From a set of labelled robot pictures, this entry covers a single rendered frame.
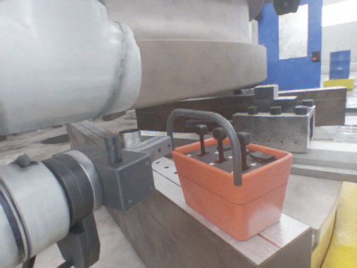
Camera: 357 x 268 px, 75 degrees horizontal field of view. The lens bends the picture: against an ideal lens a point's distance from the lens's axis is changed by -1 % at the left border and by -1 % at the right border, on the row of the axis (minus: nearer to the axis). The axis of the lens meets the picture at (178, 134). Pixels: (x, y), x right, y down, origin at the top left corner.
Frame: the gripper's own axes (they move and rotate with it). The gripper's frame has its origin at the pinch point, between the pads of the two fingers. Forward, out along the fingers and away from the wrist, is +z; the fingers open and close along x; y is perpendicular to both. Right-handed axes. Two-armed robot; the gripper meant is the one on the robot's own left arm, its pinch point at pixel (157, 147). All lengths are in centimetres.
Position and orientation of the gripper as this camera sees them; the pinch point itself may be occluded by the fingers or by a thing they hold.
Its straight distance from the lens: 37.4
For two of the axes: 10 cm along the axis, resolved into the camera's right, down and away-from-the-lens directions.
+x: -8.1, -0.6, 5.9
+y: -1.1, -9.7, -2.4
